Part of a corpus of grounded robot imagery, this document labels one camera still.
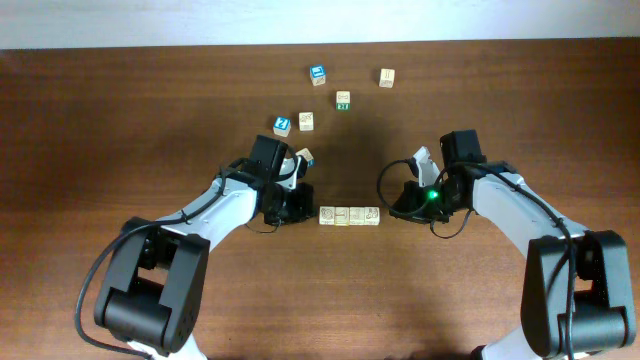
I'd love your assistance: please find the wooden block letter H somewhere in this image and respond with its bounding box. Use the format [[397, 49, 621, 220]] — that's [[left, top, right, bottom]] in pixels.
[[364, 207, 380, 226]]

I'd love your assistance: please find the wooden block letter L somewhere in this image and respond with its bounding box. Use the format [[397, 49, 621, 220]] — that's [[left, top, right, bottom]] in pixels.
[[334, 207, 350, 226]]

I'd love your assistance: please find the wooden block letter J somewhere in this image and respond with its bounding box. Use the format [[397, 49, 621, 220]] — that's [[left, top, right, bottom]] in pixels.
[[349, 207, 365, 226]]

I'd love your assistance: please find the wooden block snail picture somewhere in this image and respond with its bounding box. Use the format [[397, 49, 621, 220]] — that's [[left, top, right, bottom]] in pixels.
[[318, 206, 335, 226]]

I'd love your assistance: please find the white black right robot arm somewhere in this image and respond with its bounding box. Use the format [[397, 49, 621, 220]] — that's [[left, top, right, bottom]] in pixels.
[[387, 130, 637, 360]]

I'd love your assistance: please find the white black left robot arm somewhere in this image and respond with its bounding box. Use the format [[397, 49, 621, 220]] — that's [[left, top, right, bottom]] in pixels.
[[74, 135, 316, 359]]

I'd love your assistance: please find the wooden block letter M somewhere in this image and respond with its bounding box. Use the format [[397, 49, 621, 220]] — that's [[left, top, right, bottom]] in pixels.
[[296, 148, 315, 167]]

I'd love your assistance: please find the wooden block blue number 2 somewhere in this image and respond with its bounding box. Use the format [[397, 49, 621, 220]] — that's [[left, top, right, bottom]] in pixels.
[[273, 117, 291, 137]]

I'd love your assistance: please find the wooden block fox picture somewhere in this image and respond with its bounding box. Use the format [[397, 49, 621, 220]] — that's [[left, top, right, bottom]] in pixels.
[[299, 112, 314, 132]]

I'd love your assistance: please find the wooden block green side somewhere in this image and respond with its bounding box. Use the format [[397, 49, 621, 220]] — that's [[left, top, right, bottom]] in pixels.
[[336, 90, 351, 111]]

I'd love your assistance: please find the plain wooden block far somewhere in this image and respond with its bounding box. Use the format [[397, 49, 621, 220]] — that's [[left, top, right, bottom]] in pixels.
[[379, 68, 395, 88]]

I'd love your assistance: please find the blue top wooden block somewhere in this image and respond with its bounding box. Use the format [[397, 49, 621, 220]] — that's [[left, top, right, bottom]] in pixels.
[[310, 65, 326, 86]]

